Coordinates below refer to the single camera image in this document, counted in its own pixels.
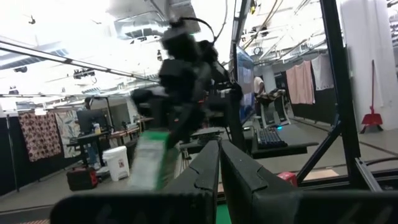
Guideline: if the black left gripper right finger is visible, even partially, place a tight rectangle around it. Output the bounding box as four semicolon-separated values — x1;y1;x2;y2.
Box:
220;139;398;224

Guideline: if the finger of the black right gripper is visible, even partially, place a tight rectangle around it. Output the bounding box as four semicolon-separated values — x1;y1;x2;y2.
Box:
131;88;171;110
165;104;203;151

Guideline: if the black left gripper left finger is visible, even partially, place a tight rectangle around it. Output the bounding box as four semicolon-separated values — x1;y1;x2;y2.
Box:
49;139;220;224

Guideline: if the red Froot Loops cereal box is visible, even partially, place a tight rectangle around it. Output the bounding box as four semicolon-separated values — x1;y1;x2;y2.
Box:
276;171;299;188

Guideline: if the green Apple Jacks cereal box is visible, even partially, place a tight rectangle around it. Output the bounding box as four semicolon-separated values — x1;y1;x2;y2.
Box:
129;130;180;191

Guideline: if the wooden workbench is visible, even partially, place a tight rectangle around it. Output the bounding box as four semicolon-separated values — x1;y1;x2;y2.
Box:
108;116;155;147

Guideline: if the green table mat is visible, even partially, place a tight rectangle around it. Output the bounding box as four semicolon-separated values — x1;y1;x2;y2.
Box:
216;203;233;224

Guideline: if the small black computer monitor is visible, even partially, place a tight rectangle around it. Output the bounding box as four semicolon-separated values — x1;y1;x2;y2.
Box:
76;108;109;135

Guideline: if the large black computer monitor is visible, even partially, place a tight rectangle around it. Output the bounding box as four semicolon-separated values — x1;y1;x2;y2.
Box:
231;43;256;125

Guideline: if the black backlit keyboard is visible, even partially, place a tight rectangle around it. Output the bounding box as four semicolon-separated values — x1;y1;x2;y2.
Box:
255;126;289;149

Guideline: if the white trash bin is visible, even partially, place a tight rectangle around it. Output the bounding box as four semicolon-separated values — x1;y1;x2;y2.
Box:
101;145;131;182

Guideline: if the person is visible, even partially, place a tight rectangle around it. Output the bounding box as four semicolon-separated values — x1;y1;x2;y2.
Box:
253;76;265;118

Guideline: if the pale leaf patterned cloth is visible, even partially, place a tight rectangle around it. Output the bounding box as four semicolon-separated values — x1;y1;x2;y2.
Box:
54;109;82;159

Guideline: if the white chair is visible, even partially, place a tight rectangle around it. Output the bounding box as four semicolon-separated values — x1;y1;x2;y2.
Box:
257;88;295;129

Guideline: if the black and red case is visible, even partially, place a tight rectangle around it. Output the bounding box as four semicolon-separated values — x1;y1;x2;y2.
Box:
65;166;99;192

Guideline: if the silver aluminium extrusion bar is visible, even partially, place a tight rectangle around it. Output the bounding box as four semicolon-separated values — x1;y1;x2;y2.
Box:
354;157;383;192

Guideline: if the red floral patterned cloth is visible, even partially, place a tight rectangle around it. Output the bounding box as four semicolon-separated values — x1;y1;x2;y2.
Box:
17;111;62;162

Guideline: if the pink hanging cloth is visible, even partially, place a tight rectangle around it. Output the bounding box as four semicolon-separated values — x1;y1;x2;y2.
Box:
285;60;316;105

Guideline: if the red broom with dustpan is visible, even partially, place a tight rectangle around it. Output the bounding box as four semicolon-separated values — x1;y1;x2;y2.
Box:
359;59;384;134

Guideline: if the white hanging cloth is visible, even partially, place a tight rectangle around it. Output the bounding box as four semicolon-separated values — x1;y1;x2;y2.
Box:
310;53;335;91

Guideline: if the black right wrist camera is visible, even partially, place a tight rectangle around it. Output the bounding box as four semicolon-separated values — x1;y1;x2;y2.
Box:
160;18;203;62

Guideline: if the black metal rig frame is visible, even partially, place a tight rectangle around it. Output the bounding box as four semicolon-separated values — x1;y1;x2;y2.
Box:
0;0;398;195

